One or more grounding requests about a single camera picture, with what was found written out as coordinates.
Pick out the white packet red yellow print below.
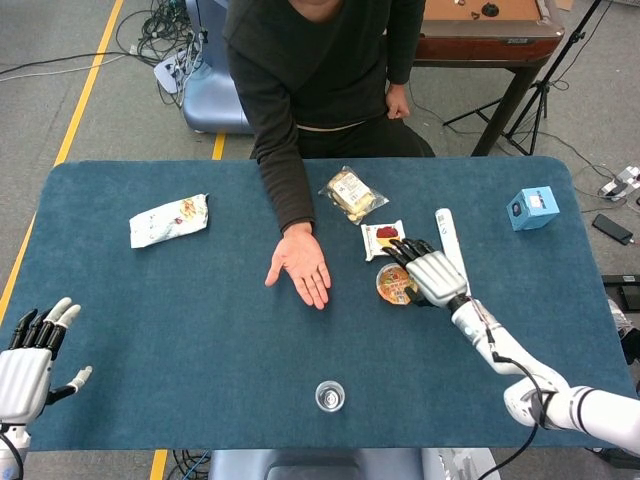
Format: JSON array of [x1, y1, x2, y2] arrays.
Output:
[[360, 219, 406, 262]]

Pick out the small clear glass cup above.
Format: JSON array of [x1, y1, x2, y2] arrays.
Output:
[[314, 379, 346, 414]]

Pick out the small light blue box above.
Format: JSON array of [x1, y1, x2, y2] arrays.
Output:
[[505, 185, 560, 232]]

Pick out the blue-grey machine base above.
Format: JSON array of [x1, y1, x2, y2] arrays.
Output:
[[182, 0, 254, 135]]

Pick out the blue table cloth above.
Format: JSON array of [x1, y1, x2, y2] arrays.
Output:
[[7, 155, 639, 454]]

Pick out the robot left five-finger hand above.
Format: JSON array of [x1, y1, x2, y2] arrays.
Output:
[[0, 297, 94, 426]]

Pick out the robot right five-finger hand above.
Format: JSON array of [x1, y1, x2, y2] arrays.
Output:
[[382, 238, 470, 309]]

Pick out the person's left forearm dark sleeve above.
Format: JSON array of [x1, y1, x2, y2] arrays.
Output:
[[385, 0, 427, 86]]

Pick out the blue-grey robot torso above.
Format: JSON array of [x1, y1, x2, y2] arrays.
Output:
[[207, 448, 501, 480]]

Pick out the person's left hand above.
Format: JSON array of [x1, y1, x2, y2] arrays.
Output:
[[387, 83, 412, 121]]

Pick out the person's right hand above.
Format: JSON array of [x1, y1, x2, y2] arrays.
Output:
[[264, 222, 333, 311]]

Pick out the white floral snack packet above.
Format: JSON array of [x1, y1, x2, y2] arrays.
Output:
[[128, 193, 210, 250]]

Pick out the black tripod stand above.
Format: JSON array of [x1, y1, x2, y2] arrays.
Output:
[[442, 0, 606, 156]]

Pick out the flat black device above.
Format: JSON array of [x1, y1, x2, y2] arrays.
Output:
[[602, 273, 640, 301]]

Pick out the person's right forearm dark sleeve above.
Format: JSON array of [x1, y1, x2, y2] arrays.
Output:
[[227, 42, 316, 235]]

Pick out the black smartphone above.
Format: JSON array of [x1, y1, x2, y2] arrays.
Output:
[[592, 213, 635, 246]]

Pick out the white power strip with plugs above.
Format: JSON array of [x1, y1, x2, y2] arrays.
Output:
[[153, 49, 201, 95]]

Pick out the white power strip grey plugs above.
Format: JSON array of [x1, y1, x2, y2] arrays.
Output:
[[598, 166, 640, 201]]

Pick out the brown wooden pool table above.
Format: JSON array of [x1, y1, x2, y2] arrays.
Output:
[[384, 0, 566, 157]]

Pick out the clear bag of biscuits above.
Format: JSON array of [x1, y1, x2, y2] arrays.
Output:
[[318, 165, 390, 226]]

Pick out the long white tube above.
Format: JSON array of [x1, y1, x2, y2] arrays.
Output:
[[434, 208, 472, 297]]

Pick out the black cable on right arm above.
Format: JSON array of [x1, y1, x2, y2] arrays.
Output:
[[485, 327, 554, 480]]

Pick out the person's torso dark sweater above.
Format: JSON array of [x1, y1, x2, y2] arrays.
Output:
[[222, 0, 436, 160]]

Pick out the tangle of black floor cables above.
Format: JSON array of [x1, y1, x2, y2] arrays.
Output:
[[115, 0, 201, 66]]

